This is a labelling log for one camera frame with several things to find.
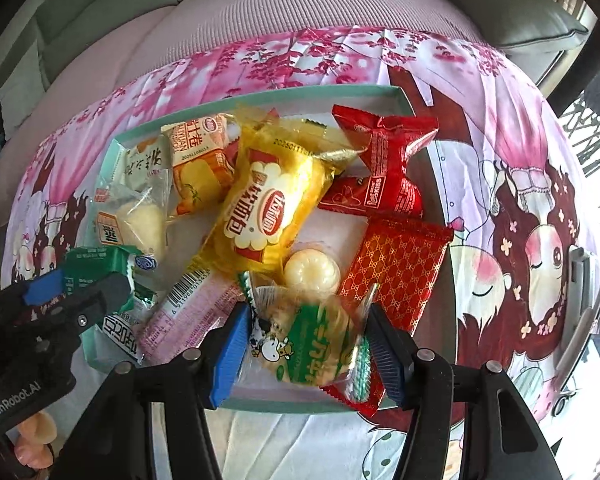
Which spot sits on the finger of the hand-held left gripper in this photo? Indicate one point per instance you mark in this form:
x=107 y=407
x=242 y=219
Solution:
x=95 y=300
x=42 y=287

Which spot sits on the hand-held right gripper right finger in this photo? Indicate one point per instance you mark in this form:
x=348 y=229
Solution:
x=387 y=360

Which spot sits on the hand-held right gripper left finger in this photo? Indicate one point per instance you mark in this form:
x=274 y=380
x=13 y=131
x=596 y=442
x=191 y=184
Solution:
x=230 y=355

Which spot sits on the dark green snack packet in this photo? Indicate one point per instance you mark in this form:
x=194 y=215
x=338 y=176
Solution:
x=105 y=260

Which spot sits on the pink snack packet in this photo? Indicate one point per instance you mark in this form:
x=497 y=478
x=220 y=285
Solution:
x=185 y=315

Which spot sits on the clear green cow-print packet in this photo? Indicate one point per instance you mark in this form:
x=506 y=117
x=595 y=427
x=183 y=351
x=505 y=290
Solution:
x=305 y=345

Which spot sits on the clear bun packet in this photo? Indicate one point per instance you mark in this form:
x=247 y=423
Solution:
x=135 y=220

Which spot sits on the red gold-patterned packet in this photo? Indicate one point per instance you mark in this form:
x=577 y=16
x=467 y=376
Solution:
x=395 y=270

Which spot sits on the yellow jelly cup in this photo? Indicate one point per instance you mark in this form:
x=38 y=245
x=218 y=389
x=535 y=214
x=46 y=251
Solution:
x=312 y=270

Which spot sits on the white leaf-print packet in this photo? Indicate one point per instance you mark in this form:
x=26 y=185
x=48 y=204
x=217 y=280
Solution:
x=145 y=160

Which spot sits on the yellow bread packet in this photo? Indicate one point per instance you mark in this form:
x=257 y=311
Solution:
x=270 y=200

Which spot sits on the orange white roll packet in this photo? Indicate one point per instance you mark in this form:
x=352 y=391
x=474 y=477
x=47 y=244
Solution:
x=200 y=170

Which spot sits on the red triangular snack packet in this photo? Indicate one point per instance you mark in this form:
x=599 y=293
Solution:
x=390 y=160

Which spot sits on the teal shallow box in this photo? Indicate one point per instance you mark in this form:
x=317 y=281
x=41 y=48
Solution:
x=310 y=107

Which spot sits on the person's left hand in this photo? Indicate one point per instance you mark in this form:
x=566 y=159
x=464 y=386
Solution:
x=37 y=435

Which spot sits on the printed blanket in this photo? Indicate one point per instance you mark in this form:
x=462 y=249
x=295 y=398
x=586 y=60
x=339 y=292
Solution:
x=480 y=110

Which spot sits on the grey-green sofa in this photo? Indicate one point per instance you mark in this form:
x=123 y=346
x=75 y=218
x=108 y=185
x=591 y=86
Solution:
x=105 y=20

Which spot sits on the pink ribbed sofa cover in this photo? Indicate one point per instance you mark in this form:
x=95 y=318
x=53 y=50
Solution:
x=230 y=15

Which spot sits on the black metal rack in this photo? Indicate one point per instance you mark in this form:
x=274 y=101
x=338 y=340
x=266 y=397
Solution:
x=590 y=115

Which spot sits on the dark door frame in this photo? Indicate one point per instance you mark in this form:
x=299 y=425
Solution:
x=590 y=55

